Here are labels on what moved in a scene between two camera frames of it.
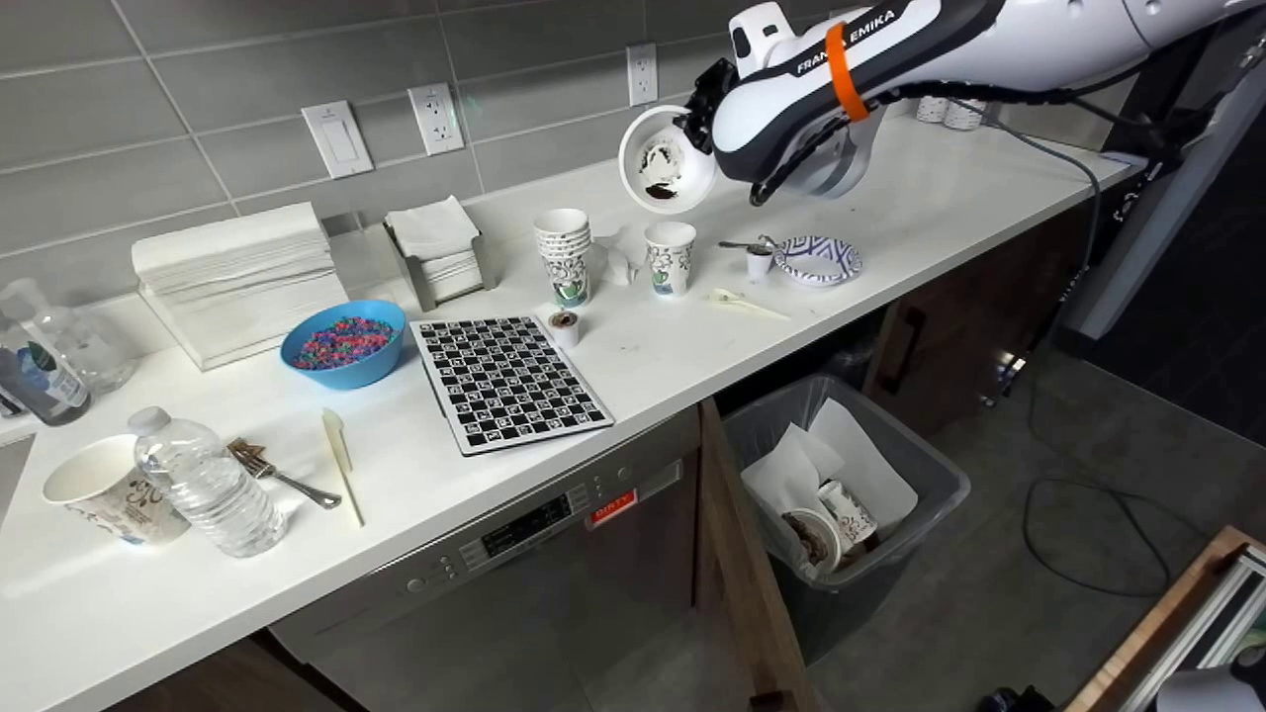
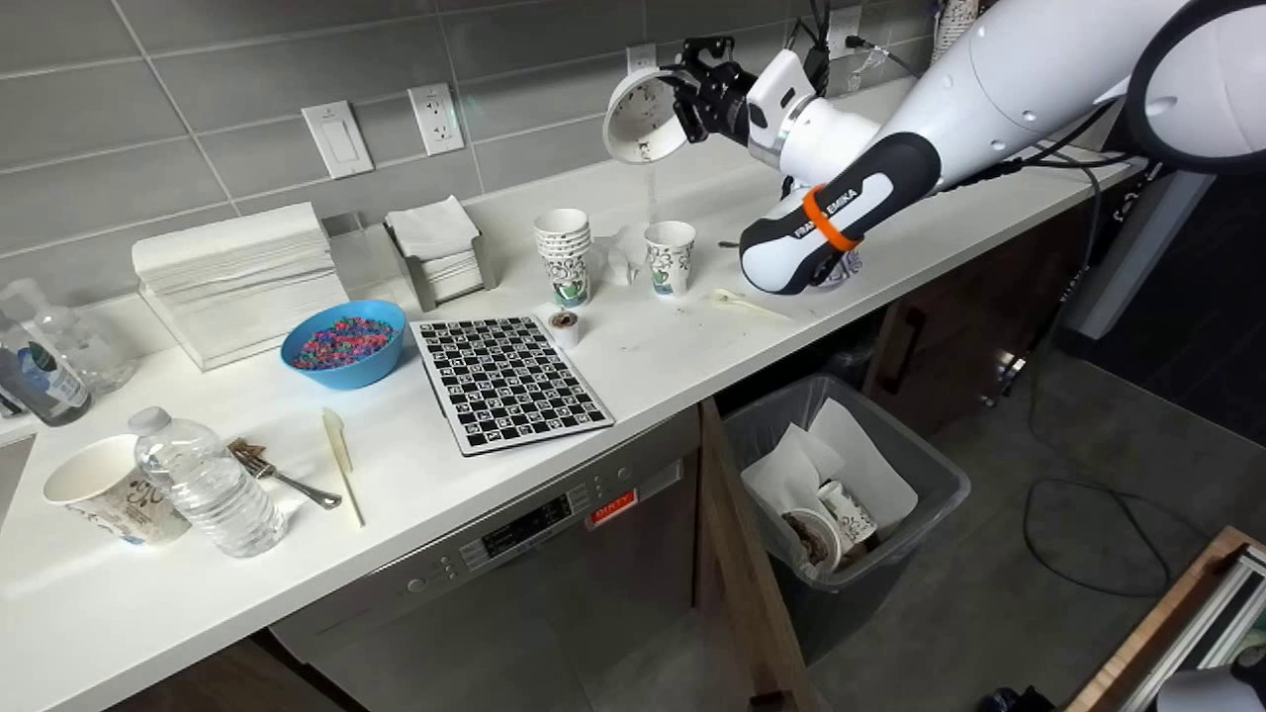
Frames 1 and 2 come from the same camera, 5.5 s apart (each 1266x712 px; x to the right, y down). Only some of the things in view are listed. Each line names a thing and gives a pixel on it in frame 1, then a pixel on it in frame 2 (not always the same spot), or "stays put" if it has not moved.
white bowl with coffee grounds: (656, 163) to (638, 113)
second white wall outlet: (643, 76) stays put
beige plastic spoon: (739, 301) stays put
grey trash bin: (841, 491) stays put
